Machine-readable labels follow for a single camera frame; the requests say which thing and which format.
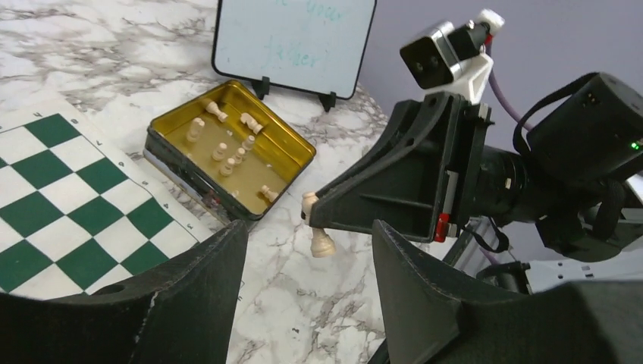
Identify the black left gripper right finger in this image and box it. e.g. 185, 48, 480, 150
372, 220, 642, 363

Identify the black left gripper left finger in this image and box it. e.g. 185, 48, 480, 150
1, 220, 248, 363

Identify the light knight in tin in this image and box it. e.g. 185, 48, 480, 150
240, 112, 263, 135

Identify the light piece upright in tin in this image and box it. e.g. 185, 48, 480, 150
218, 158, 236, 177

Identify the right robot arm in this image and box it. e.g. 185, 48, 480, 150
301, 73, 642, 293

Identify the light rook in tin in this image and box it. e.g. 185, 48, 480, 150
186, 118, 205, 143

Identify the gold tin with light pieces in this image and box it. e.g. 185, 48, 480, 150
144, 80, 316, 223

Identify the green white chess board mat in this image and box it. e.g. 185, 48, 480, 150
1, 102, 211, 300

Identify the small whiteboard on stand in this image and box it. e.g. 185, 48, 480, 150
211, 0, 377, 110

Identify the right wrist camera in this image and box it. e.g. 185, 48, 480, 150
400, 9, 505, 104

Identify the light chess piece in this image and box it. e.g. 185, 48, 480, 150
301, 191, 337, 259

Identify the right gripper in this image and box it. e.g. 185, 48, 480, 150
309, 93, 493, 243

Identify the light bishop in tin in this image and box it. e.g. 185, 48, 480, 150
205, 101, 228, 122

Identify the light pawn lying in tin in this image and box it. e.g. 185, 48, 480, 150
260, 185, 279, 202

